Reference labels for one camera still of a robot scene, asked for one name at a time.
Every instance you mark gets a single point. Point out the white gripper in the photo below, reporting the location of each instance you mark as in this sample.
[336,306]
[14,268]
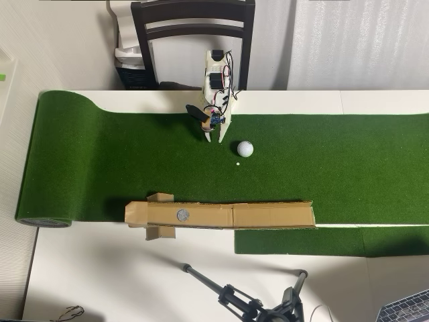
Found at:
[224,125]

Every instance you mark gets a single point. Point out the white golf ball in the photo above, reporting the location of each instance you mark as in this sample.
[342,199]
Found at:
[245,148]

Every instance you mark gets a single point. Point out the long green putting mat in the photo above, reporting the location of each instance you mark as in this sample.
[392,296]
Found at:
[134,161]

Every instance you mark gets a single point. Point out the long cardboard trough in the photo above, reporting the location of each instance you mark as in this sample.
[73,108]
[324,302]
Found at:
[261,216]

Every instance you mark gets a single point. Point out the dark printed box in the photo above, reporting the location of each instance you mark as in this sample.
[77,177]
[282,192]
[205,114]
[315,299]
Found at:
[134,78]

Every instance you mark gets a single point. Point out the white foam packaging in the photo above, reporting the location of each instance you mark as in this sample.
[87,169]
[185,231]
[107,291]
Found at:
[125,33]

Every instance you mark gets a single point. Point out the dark wooden chair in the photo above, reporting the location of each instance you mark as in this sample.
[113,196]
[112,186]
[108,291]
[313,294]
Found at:
[140,20]

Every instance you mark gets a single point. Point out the black tripod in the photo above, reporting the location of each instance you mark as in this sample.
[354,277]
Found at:
[234,296]

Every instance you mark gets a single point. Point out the white curtain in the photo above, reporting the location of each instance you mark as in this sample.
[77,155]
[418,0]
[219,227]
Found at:
[358,43]

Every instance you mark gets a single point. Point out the laptop keyboard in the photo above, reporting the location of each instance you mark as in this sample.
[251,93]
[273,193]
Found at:
[409,307]

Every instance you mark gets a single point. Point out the blue wrist camera board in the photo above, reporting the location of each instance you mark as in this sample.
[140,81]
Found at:
[217,119]

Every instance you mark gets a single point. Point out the cardboard camera mount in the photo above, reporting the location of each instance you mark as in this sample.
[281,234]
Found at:
[205,124]

